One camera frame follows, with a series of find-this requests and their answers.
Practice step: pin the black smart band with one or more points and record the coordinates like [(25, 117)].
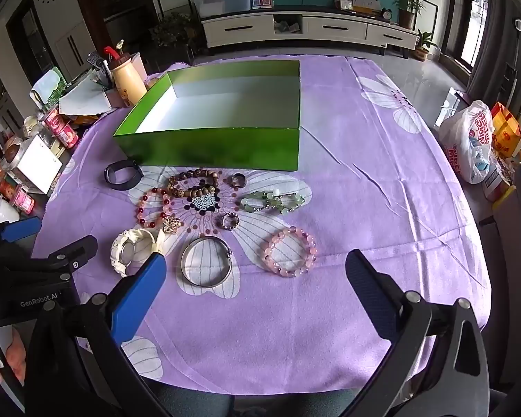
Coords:
[(110, 176)]

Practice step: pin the black remote control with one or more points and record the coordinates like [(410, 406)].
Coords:
[(94, 61)]

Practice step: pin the green cardboard box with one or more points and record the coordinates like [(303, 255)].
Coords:
[(221, 150)]

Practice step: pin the clear plastic storage box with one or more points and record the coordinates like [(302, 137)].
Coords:
[(221, 3)]

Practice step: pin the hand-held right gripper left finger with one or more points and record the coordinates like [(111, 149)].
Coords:
[(139, 295)]

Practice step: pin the pink can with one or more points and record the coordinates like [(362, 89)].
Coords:
[(22, 199), (61, 129)]

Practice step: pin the small black alarm clock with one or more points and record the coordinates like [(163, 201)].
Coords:
[(387, 14)]

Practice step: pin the green and white tissue pack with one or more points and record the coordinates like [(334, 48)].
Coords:
[(47, 87)]

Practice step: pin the yellow bottle with brown lid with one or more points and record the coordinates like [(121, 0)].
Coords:
[(128, 82)]

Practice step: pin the silver bangle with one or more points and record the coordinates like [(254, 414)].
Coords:
[(184, 263)]

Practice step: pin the purple floral tablecloth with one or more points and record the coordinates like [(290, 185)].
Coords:
[(330, 312)]

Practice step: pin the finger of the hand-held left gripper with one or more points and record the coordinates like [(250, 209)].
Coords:
[(21, 228), (71, 254)]

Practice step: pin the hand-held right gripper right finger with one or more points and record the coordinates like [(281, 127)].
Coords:
[(369, 289)]

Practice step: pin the small potted plant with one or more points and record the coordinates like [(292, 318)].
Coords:
[(422, 50)]

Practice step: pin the tall potted plant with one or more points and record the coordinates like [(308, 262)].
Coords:
[(407, 15)]

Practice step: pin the white cardboard box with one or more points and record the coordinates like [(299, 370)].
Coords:
[(39, 163)]

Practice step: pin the dark leafy potted plant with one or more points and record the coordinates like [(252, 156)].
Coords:
[(171, 34)]

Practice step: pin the white wristwatch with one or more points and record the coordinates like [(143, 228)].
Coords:
[(119, 252)]

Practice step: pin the white plastic bag red print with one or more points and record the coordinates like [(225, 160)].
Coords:
[(464, 139)]

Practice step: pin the white tv cabinet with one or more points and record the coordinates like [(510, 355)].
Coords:
[(247, 28)]

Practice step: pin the yellow paper bag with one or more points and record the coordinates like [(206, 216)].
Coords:
[(506, 132)]

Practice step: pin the white desk calendar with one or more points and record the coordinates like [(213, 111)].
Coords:
[(364, 4)]

